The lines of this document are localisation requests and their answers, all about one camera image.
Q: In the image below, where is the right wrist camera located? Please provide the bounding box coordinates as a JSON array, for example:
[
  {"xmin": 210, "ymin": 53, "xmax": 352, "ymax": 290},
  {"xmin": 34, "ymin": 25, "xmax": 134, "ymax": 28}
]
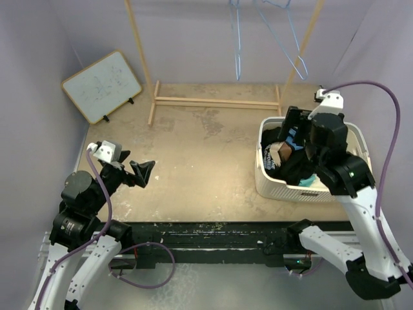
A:
[{"xmin": 308, "ymin": 88, "xmax": 344, "ymax": 119}]

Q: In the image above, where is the black t shirt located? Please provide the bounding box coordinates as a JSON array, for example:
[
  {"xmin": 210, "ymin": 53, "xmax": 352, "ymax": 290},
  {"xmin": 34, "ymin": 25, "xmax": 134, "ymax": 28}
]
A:
[{"xmin": 261, "ymin": 127, "xmax": 315, "ymax": 186}]

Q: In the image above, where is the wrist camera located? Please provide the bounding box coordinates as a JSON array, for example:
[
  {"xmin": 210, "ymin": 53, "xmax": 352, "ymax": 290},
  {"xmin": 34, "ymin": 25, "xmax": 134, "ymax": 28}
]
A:
[
  {"xmin": 308, "ymin": 88, "xmax": 344, "ymax": 119},
  {"xmin": 86, "ymin": 140, "xmax": 123, "ymax": 169}
]

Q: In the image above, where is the blue hanger of black shirt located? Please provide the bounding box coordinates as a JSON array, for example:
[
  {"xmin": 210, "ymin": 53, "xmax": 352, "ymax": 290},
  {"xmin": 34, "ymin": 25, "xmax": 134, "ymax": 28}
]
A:
[{"xmin": 228, "ymin": 0, "xmax": 242, "ymax": 81}]

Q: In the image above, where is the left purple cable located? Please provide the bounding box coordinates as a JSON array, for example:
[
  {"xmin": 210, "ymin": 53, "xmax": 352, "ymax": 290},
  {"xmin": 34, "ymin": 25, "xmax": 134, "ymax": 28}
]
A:
[{"xmin": 35, "ymin": 148, "xmax": 114, "ymax": 307}]

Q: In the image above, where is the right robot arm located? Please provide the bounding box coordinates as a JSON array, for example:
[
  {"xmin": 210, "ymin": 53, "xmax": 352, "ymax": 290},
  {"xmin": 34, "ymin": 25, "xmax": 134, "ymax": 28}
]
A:
[{"xmin": 279, "ymin": 106, "xmax": 412, "ymax": 300}]

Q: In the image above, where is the light blue wire hanger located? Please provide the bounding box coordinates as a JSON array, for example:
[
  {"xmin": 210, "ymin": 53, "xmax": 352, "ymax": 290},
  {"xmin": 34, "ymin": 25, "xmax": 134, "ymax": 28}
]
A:
[{"xmin": 253, "ymin": 1, "xmax": 308, "ymax": 81}]

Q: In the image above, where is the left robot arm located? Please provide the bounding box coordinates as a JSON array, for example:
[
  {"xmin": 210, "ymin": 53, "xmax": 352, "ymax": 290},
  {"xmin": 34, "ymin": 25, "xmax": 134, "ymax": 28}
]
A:
[{"xmin": 29, "ymin": 144, "xmax": 156, "ymax": 309}]

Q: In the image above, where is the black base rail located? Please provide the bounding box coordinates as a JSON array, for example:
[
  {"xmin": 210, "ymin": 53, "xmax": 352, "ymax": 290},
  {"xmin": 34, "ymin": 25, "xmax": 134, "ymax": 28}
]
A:
[{"xmin": 103, "ymin": 220, "xmax": 323, "ymax": 269}]

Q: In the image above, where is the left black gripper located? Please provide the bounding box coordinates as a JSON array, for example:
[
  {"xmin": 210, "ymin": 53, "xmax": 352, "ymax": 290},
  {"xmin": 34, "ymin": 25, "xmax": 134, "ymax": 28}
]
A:
[{"xmin": 88, "ymin": 149, "xmax": 154, "ymax": 213}]

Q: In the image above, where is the teal t shirt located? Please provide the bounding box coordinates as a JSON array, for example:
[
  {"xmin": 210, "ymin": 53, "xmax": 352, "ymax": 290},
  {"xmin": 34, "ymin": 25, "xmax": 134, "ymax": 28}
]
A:
[{"xmin": 299, "ymin": 174, "xmax": 319, "ymax": 187}]

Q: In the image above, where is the wooden clothes rack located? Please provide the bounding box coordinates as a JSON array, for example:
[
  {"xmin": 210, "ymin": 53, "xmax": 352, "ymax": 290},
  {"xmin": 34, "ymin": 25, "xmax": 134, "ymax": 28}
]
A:
[{"xmin": 124, "ymin": 0, "xmax": 325, "ymax": 127}]

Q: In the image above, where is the small whiteboard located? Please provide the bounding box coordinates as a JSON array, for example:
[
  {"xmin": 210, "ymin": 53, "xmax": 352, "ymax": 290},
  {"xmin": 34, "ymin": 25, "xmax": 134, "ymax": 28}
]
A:
[{"xmin": 61, "ymin": 50, "xmax": 142, "ymax": 124}]

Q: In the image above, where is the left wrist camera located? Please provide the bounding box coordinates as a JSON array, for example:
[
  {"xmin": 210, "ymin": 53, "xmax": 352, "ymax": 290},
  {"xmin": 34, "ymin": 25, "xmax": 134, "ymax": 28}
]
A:
[{"xmin": 86, "ymin": 140, "xmax": 123, "ymax": 169}]

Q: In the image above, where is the white laundry basket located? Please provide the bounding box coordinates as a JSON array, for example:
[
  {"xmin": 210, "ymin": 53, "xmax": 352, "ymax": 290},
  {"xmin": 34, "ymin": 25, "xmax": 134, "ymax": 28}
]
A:
[{"xmin": 254, "ymin": 116, "xmax": 372, "ymax": 203}]

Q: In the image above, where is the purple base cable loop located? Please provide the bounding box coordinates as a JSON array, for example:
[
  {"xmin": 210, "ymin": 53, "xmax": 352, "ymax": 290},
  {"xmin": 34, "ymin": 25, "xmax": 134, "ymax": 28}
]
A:
[{"xmin": 107, "ymin": 241, "xmax": 177, "ymax": 289}]

